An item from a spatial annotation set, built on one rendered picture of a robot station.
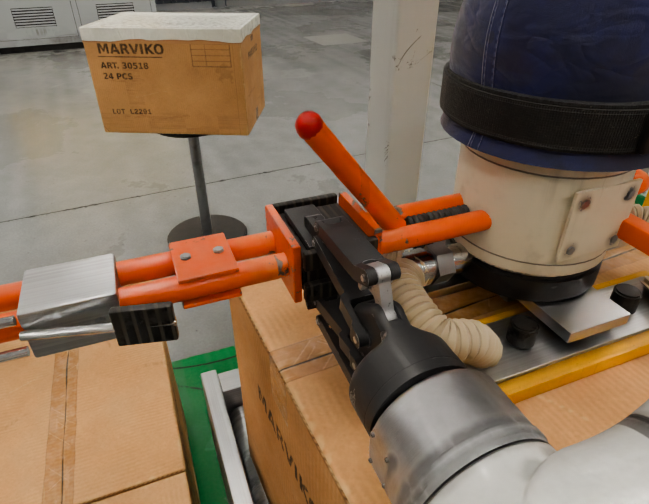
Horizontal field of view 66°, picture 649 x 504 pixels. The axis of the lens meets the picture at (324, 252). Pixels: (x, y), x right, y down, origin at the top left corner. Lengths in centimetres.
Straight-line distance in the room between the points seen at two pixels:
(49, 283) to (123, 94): 179
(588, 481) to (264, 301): 43
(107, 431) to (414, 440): 84
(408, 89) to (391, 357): 132
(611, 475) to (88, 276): 37
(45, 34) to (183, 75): 572
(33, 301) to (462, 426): 32
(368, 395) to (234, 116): 183
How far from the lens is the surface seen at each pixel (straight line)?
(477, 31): 47
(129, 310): 39
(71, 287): 43
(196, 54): 205
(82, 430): 108
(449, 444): 27
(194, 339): 200
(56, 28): 772
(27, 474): 106
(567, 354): 56
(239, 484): 85
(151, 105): 216
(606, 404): 56
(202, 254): 44
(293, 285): 43
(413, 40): 155
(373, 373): 31
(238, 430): 99
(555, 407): 53
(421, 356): 31
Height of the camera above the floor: 132
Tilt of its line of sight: 33 degrees down
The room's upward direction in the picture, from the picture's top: straight up
